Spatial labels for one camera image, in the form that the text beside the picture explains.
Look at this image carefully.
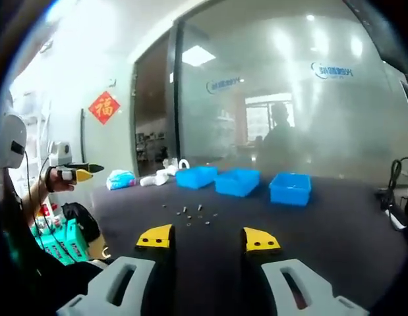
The black bag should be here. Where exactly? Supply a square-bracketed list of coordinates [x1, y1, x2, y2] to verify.
[61, 202, 101, 244]

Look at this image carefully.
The red white box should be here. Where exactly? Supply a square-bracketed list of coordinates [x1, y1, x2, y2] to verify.
[35, 203, 65, 228]

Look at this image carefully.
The person's black clothing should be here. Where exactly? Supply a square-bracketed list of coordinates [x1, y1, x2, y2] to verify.
[0, 171, 104, 316]

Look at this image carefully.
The screws nuts washers group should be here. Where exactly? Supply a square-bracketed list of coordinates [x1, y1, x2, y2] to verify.
[162, 203, 219, 228]

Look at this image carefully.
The red diamond wall decoration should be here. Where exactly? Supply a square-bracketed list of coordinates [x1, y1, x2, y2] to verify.
[88, 91, 121, 126]

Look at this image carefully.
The blue logo decal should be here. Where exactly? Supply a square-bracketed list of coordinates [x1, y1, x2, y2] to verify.
[205, 77, 244, 95]

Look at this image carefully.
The black device cable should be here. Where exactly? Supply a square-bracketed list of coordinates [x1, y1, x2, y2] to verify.
[22, 149, 43, 251]

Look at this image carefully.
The white storage shelf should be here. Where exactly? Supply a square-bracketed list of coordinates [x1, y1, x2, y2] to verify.
[12, 92, 53, 157]

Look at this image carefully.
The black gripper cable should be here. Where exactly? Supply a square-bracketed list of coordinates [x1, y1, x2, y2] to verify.
[38, 155, 52, 198]

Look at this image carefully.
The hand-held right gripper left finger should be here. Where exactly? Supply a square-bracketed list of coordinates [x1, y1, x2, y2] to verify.
[55, 224, 176, 316]

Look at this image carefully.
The black cable bundle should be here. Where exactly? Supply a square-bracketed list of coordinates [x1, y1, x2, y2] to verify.
[376, 157, 408, 231]

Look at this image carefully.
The dark wristband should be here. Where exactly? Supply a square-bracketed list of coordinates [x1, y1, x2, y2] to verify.
[45, 167, 56, 194]

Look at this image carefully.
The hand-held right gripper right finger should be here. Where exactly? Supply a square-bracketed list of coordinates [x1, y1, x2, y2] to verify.
[240, 226, 370, 316]

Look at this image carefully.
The green plastic crate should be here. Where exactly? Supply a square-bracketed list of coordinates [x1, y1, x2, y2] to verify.
[30, 219, 89, 266]

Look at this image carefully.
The black door handle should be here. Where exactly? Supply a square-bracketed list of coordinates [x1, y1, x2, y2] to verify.
[80, 108, 86, 159]

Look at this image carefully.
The person's left hand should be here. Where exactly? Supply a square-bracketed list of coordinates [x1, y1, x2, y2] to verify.
[53, 171, 78, 194]

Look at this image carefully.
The blue plastic bin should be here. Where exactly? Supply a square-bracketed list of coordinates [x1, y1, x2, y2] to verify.
[268, 172, 312, 207]
[175, 165, 219, 190]
[214, 167, 261, 198]

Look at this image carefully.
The dark door frame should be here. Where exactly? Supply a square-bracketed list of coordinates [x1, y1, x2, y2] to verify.
[166, 24, 185, 162]

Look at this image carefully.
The blue white tissue pack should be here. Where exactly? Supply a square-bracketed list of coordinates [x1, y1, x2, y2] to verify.
[106, 169, 138, 191]

